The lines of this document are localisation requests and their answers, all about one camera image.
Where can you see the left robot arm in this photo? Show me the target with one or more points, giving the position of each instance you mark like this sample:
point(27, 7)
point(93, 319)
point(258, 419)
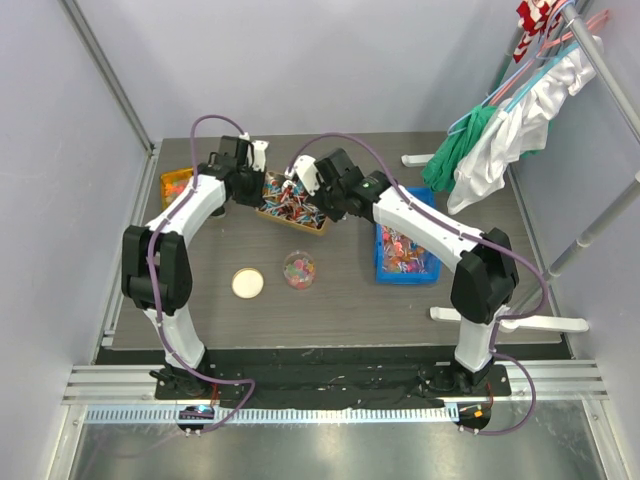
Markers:
point(155, 268)

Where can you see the red white garment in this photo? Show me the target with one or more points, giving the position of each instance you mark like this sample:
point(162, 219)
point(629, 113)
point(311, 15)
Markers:
point(537, 19)

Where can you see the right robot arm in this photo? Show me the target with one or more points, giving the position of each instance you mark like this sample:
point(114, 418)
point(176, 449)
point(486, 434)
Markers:
point(484, 274)

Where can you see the white clothes rack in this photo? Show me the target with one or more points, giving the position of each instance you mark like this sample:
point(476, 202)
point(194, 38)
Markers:
point(591, 157)

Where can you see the green garment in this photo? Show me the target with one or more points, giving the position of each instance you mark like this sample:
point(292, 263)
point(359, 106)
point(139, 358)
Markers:
point(438, 174)

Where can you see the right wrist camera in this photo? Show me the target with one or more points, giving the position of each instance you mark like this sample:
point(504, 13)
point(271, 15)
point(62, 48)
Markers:
point(305, 172)

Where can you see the gold tin of star candies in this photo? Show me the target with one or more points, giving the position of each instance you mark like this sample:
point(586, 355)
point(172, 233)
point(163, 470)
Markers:
point(172, 187)

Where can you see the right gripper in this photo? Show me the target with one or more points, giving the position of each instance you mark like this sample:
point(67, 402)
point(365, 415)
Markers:
point(335, 216)

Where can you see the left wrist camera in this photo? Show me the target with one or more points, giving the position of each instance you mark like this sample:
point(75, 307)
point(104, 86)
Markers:
point(257, 153)

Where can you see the beige jar lid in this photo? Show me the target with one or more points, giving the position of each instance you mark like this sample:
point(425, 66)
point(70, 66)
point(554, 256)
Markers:
point(247, 283)

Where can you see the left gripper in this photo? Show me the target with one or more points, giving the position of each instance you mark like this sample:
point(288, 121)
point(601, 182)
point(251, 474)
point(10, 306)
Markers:
point(256, 199)

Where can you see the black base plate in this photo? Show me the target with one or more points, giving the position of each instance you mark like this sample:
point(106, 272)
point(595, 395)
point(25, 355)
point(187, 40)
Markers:
point(365, 368)

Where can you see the blue plastic bin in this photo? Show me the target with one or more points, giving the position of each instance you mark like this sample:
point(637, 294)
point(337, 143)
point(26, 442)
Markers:
point(398, 260)

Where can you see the gold tin of lollipops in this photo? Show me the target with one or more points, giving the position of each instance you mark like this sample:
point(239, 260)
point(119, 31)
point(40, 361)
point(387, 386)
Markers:
point(286, 202)

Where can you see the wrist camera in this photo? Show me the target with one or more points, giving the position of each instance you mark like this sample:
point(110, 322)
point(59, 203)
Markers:
point(257, 153)
point(305, 172)

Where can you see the clear plastic jar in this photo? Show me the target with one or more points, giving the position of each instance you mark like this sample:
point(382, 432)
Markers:
point(299, 270)

